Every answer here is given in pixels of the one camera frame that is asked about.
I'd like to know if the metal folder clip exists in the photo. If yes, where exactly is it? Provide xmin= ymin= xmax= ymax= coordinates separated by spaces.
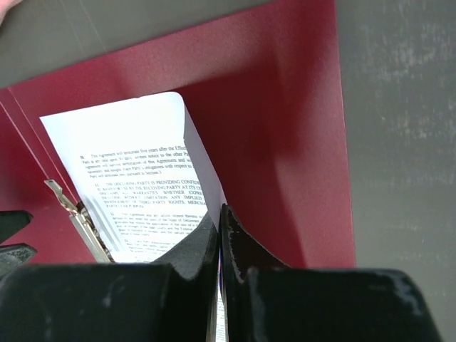
xmin=44 ymin=180 xmax=114 ymax=263

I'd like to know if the white printed paper stack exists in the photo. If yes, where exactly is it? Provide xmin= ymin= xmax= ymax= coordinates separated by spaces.
xmin=41 ymin=92 xmax=225 ymax=341

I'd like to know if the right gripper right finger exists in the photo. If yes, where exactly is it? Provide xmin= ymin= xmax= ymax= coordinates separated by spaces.
xmin=219 ymin=205 xmax=441 ymax=341

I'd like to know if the red plastic folder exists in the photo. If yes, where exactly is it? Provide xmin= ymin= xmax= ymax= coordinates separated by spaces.
xmin=1 ymin=1 xmax=356 ymax=268

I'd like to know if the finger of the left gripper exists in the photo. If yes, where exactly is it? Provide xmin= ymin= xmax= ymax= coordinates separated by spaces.
xmin=0 ymin=243 xmax=37 ymax=278
xmin=0 ymin=210 xmax=33 ymax=241

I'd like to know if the pink folded cloth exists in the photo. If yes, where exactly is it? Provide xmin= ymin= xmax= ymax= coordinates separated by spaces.
xmin=0 ymin=0 xmax=21 ymax=24

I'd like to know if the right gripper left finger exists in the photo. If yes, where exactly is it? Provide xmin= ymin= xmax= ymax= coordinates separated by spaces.
xmin=1 ymin=216 xmax=218 ymax=341

